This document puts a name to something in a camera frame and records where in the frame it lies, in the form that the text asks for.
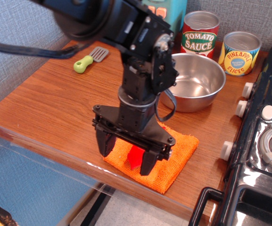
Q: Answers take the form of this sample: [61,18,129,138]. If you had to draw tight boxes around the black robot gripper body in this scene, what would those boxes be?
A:
[93,98,175,160]

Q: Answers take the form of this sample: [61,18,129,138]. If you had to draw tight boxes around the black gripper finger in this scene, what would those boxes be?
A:
[96,125,116,157]
[140,150,160,176]

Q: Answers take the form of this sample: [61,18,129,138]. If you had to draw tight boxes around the red chili pepper toy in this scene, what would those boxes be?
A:
[127,126,167,171]

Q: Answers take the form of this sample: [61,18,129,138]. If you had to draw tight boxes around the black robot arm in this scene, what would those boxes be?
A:
[38,0,178,176]

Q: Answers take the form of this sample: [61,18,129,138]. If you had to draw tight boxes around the steel pot bowl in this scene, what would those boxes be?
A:
[169,53,226,113]

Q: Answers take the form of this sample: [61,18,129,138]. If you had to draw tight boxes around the orange folded cloth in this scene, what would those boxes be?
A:
[103,123,199,194]

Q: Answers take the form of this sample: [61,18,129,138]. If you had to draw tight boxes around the white stove knob lower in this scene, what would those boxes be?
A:
[220,141,234,161]

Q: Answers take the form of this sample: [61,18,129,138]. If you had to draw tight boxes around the white stove knob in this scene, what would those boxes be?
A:
[220,141,234,161]
[235,100,247,118]
[242,82,254,99]

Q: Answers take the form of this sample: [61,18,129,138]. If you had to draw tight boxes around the white stove knob middle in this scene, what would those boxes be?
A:
[235,100,247,118]

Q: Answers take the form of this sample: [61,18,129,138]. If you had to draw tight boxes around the black toy stove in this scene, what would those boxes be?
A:
[189,47,272,226]

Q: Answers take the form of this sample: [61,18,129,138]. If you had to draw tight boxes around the tomato sauce can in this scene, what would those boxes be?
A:
[181,11,220,58]

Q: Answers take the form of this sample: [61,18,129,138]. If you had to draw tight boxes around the teal toy microwave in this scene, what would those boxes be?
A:
[142,0,188,35]

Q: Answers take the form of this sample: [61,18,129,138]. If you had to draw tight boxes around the white stove knob upper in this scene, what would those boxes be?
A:
[242,82,254,99]

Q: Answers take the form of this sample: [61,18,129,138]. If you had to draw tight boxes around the pineapple slices can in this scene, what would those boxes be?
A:
[218,31,262,76]

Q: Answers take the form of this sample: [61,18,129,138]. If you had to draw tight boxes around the green handled grey spatula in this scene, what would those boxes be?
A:
[73,47,109,73]

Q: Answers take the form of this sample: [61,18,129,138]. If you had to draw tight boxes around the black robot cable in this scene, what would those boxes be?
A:
[0,39,91,60]

